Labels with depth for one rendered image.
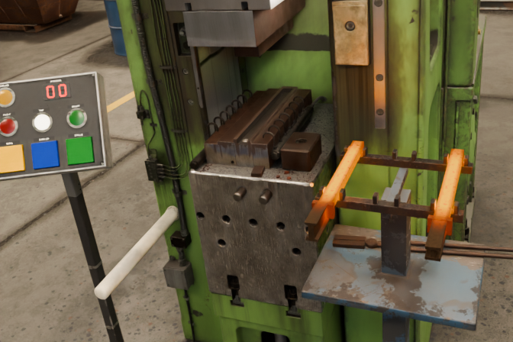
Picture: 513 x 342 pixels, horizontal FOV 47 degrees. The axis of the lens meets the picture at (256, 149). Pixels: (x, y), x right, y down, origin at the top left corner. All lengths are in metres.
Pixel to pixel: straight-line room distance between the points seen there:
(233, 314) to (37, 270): 1.42
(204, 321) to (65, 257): 1.05
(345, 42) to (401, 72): 0.17
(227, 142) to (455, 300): 0.73
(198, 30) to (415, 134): 0.65
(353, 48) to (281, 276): 0.70
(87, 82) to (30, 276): 1.55
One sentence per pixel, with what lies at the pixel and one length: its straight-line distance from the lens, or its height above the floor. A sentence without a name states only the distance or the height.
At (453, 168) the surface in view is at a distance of 1.40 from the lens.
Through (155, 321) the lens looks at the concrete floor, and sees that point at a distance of 2.63.
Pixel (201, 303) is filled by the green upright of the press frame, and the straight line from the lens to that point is 2.32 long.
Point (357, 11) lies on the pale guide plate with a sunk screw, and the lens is 1.55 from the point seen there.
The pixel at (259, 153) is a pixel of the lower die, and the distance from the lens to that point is 1.65.
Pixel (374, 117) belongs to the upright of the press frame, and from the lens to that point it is 1.66.
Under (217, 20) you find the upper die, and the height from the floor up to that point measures 1.34.
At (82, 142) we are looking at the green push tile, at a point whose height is 1.03.
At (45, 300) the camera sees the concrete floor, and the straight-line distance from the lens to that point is 2.94.
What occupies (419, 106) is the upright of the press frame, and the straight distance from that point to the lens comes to 1.63.
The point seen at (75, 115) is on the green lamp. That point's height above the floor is 1.10.
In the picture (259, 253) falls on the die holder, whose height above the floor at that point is 0.66.
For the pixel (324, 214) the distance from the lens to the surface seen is 1.26.
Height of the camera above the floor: 1.70
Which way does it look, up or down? 26 degrees down
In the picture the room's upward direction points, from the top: 7 degrees counter-clockwise
